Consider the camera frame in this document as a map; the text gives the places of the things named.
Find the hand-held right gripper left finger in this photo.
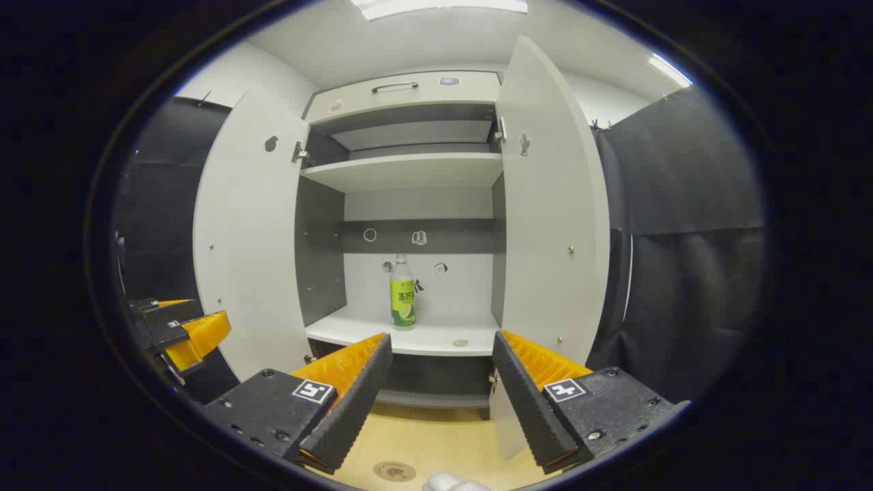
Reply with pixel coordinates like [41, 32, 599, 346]
[205, 333, 394, 475]

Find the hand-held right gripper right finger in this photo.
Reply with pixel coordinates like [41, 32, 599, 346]
[492, 330, 690, 475]

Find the clear bottle with green label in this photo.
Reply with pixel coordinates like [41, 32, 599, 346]
[389, 254, 417, 329]

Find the white cabinet door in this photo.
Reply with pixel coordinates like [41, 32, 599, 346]
[488, 35, 611, 461]
[193, 89, 311, 383]

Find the white and grey cabinet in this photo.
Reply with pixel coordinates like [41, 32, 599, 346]
[293, 68, 509, 420]

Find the black backdrop cloth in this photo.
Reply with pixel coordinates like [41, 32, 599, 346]
[113, 85, 766, 404]

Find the narrow ceiling light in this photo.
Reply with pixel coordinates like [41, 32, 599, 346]
[648, 53, 693, 88]

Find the long ceiling light panel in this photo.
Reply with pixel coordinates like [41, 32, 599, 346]
[351, 0, 529, 21]

